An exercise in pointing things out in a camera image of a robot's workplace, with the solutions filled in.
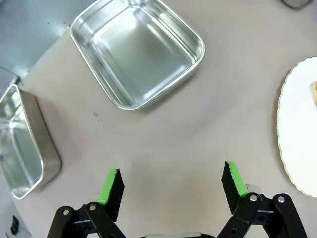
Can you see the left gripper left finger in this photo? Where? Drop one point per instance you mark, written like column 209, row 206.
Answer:
column 111, row 193

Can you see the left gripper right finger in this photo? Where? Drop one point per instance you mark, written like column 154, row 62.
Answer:
column 232, row 188

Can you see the golden brown croissant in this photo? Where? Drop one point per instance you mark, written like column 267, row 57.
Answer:
column 315, row 91

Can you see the rectangular stainless steel container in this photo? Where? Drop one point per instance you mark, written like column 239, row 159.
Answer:
column 22, row 148
column 138, row 54
column 296, row 3

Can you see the white plate with gold rim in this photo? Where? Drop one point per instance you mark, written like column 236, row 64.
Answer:
column 297, row 129

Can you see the small black plug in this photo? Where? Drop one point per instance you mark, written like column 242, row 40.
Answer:
column 15, row 224

